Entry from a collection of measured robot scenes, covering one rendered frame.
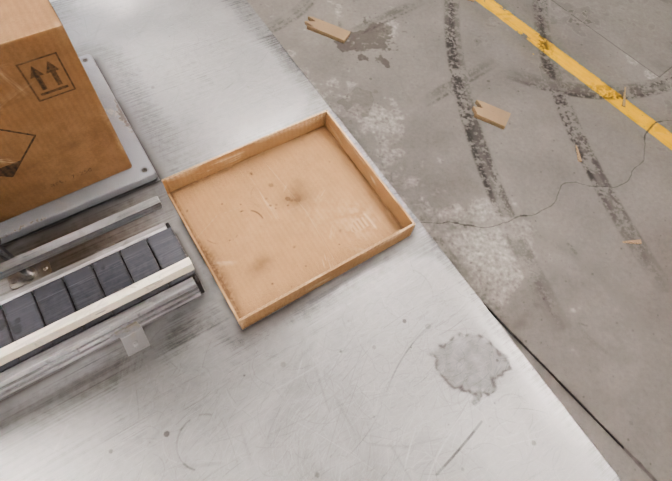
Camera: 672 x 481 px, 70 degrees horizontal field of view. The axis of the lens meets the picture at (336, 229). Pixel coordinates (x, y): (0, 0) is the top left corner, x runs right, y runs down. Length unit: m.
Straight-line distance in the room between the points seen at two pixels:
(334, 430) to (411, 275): 0.25
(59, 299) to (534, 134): 1.89
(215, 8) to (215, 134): 0.33
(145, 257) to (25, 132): 0.21
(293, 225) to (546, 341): 1.19
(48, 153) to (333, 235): 0.42
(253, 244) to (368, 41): 1.71
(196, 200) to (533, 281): 1.32
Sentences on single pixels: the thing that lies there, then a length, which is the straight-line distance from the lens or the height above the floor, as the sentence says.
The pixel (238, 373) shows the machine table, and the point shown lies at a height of 0.83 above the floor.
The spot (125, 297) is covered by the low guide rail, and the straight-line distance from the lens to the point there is 0.66.
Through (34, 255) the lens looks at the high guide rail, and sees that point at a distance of 0.66.
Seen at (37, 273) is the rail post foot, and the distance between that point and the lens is 0.81.
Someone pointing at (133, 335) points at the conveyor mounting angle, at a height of 0.83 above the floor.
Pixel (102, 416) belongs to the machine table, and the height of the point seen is 0.83.
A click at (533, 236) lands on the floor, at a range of 1.91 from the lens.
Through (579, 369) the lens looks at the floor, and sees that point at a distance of 1.79.
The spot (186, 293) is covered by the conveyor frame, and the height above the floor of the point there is 0.86.
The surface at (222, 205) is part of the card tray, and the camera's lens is 0.78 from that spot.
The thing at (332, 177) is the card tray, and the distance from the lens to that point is 0.81.
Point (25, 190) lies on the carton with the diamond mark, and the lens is 0.80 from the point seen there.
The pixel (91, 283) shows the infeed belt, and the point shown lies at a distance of 0.72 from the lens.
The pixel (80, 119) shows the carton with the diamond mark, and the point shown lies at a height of 0.98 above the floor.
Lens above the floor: 1.50
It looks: 62 degrees down
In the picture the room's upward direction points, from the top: 11 degrees clockwise
